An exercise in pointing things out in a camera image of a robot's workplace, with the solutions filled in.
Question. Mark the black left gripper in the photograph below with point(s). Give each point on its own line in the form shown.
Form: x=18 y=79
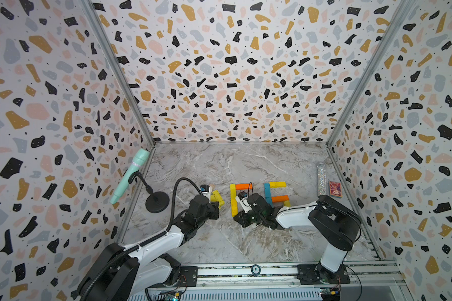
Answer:
x=216 y=207

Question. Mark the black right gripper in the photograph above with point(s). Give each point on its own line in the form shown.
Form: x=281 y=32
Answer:
x=244 y=222

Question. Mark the yellow block scuffed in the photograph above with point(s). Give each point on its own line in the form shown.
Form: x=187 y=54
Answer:
x=278 y=184

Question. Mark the orange block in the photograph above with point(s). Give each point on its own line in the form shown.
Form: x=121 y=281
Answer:
x=244 y=186
x=278 y=199

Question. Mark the yellow block lowest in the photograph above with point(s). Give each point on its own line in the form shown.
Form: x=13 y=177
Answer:
x=233 y=192

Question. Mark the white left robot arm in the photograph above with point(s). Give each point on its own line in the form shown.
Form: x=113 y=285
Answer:
x=124 y=270

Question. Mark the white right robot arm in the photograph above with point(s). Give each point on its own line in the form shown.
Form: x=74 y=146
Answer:
x=339 y=225

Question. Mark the black gooseneck mic stand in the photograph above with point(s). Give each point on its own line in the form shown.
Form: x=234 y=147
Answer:
x=156 y=201

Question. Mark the silver glitter microphone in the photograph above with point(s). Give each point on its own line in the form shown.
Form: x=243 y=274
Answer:
x=322 y=179

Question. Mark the purple card box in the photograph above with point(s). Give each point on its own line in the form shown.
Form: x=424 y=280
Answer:
x=335 y=189

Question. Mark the mint green microphone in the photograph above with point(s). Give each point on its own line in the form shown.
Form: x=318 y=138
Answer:
x=139 y=159

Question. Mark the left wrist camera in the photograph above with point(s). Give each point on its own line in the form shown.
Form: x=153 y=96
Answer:
x=206 y=191

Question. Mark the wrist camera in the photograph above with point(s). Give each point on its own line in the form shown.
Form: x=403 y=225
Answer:
x=241 y=198
x=206 y=191

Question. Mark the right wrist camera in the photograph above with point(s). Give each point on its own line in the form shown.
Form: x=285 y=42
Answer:
x=241 y=198

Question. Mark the round knob on rail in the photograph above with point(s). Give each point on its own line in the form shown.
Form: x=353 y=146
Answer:
x=255 y=270

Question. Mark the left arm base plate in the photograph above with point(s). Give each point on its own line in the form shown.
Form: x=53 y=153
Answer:
x=182 y=277

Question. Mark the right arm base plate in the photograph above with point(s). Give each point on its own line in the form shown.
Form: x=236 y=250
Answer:
x=310 y=274

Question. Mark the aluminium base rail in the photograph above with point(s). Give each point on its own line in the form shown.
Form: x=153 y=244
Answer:
x=369 y=280

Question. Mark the aluminium corner post left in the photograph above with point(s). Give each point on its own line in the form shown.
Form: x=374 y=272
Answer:
x=94 y=22

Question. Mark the aluminium corner post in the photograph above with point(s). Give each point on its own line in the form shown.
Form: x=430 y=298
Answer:
x=94 y=22
x=397 y=20

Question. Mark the aluminium corner post right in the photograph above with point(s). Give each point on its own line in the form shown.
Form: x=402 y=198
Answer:
x=397 y=20

